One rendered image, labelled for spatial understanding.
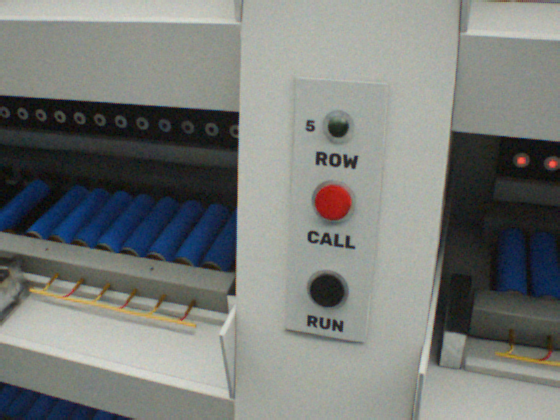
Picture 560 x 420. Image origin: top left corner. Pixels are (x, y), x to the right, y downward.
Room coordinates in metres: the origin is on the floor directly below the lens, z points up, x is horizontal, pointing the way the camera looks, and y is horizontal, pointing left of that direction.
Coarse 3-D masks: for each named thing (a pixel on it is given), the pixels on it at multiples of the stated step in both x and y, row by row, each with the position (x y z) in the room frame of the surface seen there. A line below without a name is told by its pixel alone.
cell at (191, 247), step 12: (216, 204) 0.42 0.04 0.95; (204, 216) 0.41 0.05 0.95; (216, 216) 0.41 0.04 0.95; (228, 216) 0.42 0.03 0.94; (204, 228) 0.40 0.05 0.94; (216, 228) 0.40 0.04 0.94; (192, 240) 0.38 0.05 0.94; (204, 240) 0.39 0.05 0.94; (180, 252) 0.37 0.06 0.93; (192, 252) 0.37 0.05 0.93; (204, 252) 0.38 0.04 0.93; (192, 264) 0.37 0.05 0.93
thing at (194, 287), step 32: (32, 256) 0.37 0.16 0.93; (64, 256) 0.37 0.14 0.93; (96, 256) 0.37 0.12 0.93; (128, 256) 0.36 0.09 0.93; (32, 288) 0.36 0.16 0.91; (128, 288) 0.35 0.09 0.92; (160, 288) 0.34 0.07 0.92; (192, 288) 0.33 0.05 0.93; (224, 288) 0.33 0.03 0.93; (160, 320) 0.33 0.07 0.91
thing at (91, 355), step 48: (48, 144) 0.52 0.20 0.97; (96, 144) 0.50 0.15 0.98; (144, 144) 0.48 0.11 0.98; (192, 144) 0.47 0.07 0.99; (0, 336) 0.33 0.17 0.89; (48, 336) 0.33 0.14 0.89; (96, 336) 0.33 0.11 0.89; (144, 336) 0.32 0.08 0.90; (192, 336) 0.32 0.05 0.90; (48, 384) 0.33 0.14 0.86; (96, 384) 0.31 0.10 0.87; (144, 384) 0.30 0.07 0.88; (192, 384) 0.29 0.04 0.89
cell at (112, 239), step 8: (136, 200) 0.44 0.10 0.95; (144, 200) 0.44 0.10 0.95; (152, 200) 0.44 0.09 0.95; (128, 208) 0.43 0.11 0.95; (136, 208) 0.43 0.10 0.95; (144, 208) 0.43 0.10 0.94; (152, 208) 0.44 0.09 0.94; (120, 216) 0.42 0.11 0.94; (128, 216) 0.42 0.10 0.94; (136, 216) 0.42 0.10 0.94; (144, 216) 0.43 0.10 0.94; (112, 224) 0.41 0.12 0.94; (120, 224) 0.41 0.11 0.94; (128, 224) 0.41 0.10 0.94; (136, 224) 0.42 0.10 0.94; (112, 232) 0.40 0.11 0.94; (120, 232) 0.40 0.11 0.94; (128, 232) 0.40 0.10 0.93; (104, 240) 0.39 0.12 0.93; (112, 240) 0.39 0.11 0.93; (120, 240) 0.40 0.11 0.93; (112, 248) 0.39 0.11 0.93; (120, 248) 0.39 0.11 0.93
